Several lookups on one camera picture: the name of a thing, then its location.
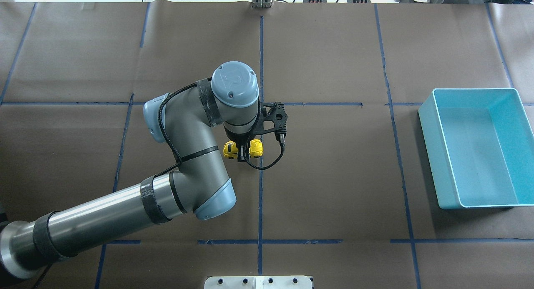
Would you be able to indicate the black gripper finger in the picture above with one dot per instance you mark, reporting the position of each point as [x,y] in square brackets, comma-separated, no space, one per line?
[243,153]

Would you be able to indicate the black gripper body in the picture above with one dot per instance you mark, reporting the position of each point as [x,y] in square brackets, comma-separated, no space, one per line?
[237,137]

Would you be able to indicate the yellow beetle toy car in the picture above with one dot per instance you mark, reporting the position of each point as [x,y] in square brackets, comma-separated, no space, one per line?
[230,149]

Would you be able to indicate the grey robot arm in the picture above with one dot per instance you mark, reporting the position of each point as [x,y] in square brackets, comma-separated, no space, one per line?
[197,183]

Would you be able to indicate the light blue plastic bin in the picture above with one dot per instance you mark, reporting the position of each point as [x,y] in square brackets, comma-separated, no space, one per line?
[480,148]

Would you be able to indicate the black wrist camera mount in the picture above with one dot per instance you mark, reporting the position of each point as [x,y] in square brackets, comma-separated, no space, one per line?
[272,119]

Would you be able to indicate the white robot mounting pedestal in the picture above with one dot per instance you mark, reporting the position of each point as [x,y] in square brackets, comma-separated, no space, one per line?
[260,282]

